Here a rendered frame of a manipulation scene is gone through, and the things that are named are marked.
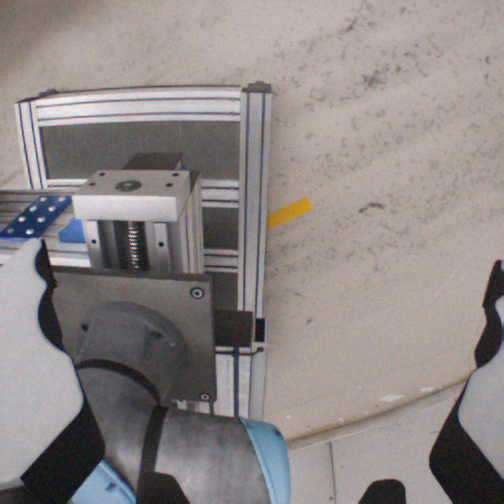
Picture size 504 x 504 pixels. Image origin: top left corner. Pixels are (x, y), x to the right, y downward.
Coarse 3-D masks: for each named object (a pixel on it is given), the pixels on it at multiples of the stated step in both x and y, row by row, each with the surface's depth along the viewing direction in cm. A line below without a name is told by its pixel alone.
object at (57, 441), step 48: (0, 288) 8; (48, 288) 9; (0, 336) 7; (48, 336) 8; (0, 384) 6; (48, 384) 6; (0, 432) 5; (48, 432) 5; (96, 432) 6; (0, 480) 4; (48, 480) 5
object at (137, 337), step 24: (96, 312) 48; (120, 312) 47; (144, 312) 49; (96, 336) 45; (120, 336) 45; (144, 336) 46; (168, 336) 49; (96, 360) 43; (120, 360) 43; (144, 360) 45; (168, 360) 48; (144, 384) 43; (168, 384) 48
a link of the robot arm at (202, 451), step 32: (192, 416) 39; (224, 416) 41; (160, 448) 35; (192, 448) 36; (224, 448) 36; (256, 448) 36; (192, 480) 34; (224, 480) 34; (256, 480) 34; (288, 480) 35
